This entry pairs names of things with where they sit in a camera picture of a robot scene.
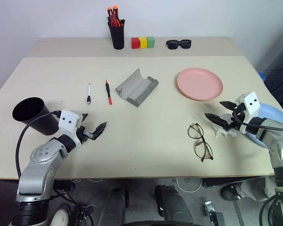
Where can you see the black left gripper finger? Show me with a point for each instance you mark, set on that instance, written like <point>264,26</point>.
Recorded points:
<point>100,129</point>
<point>84,116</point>

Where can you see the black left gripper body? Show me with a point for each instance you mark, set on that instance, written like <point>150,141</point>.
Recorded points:
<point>82,134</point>

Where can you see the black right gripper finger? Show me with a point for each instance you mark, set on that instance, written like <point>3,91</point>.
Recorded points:
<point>215,118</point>
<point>227,105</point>

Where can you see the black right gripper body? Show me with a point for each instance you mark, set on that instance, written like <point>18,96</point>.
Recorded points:
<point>236,126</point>

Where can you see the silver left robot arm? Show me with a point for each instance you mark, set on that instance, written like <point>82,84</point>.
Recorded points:
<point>37,169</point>

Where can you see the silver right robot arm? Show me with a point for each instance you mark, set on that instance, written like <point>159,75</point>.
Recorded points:
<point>280,146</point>

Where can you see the crumpled white tissue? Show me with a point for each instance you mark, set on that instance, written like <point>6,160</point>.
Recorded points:
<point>218,133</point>

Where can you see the white marker with black cap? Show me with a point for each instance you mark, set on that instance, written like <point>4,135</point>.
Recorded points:
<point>89,93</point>

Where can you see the tortoiseshell eyeglasses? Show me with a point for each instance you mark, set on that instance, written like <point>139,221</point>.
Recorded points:
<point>203,140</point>

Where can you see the red and black pen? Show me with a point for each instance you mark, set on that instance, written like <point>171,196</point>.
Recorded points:
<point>108,93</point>

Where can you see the pink plate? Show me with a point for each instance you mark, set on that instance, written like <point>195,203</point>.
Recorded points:
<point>199,83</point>

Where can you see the light blue plate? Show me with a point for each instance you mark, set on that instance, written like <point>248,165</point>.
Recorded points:
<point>273,113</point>

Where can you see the small blue object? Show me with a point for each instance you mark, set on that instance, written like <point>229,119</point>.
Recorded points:
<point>263,75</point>

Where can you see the open grey glasses case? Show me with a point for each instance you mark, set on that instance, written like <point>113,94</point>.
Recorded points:
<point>136,89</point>

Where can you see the empty black plastic cup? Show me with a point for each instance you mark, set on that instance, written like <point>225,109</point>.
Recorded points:
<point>28,109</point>

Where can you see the black carbon fibre case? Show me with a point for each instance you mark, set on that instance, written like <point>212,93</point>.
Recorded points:
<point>281,73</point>

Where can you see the dark rounded shape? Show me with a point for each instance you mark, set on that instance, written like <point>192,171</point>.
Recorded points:
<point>113,207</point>
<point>173,207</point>

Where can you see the black sunglasses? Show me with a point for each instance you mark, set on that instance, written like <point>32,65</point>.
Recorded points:
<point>172,44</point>

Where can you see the black pen holder cup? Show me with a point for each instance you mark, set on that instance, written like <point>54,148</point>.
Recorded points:
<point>118,37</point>

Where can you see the white shoe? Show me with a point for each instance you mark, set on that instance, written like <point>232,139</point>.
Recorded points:
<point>60,217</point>

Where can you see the red cube block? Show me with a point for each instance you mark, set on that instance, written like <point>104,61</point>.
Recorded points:
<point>135,43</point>

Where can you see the yellow cube block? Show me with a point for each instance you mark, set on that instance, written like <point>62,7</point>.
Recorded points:
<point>143,42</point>

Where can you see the green cube block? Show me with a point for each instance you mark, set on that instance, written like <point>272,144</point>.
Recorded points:
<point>151,42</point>

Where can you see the black capped marker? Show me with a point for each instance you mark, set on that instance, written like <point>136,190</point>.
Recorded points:
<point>123,21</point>

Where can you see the orange capped pen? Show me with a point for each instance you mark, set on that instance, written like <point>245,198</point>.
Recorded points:
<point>115,9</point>
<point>109,10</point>

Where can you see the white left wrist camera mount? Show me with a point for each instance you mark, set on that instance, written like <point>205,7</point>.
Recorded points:
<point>69,121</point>

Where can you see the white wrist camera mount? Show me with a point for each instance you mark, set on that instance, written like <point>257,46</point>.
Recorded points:
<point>69,121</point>
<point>250,103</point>

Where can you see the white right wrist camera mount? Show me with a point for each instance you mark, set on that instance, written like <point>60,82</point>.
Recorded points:
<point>250,103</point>

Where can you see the metal caster bracket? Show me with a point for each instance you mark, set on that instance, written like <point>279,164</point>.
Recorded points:
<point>211,212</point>

